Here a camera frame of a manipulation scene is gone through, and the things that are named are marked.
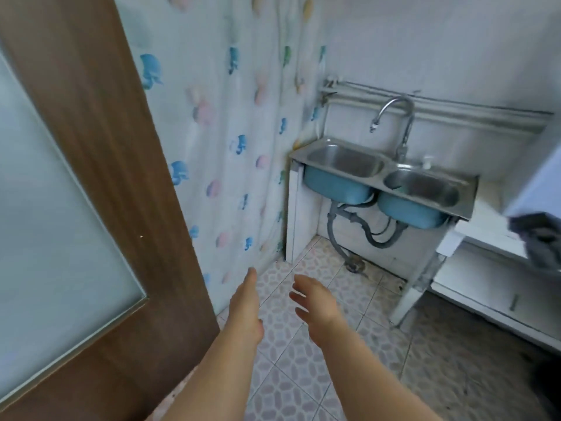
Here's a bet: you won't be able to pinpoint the person's right hand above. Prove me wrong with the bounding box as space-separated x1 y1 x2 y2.
289 274 348 348

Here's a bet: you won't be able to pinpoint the person's left hand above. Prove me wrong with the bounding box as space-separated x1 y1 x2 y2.
226 267 266 347

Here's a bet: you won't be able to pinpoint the person's right forearm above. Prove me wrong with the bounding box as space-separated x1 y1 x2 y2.
313 319 444 421

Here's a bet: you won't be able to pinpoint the person's left forearm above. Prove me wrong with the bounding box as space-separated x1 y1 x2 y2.
160 333 268 421

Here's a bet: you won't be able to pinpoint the grey drain pipes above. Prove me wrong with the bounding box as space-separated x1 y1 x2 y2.
326 200 408 275

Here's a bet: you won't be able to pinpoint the white tiled sink support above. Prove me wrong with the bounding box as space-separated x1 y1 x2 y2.
285 161 318 264

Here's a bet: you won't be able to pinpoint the brown wooden door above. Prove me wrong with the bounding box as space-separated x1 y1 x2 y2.
0 0 220 421

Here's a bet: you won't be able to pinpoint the stainless double sink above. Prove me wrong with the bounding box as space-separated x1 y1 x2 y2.
288 136 479 231

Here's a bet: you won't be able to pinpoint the white tiled shelf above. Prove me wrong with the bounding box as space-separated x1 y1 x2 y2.
429 240 561 351

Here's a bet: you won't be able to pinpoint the chrome faucet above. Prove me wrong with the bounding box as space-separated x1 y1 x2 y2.
369 96 416 165

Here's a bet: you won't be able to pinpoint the dark grey cloth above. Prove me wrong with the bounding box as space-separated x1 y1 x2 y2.
507 211 561 273

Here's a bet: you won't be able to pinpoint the white water dispenser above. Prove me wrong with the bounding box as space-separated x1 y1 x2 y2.
501 142 561 220

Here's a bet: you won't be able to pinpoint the group of white wall pipes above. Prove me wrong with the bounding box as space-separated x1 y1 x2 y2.
320 76 554 132

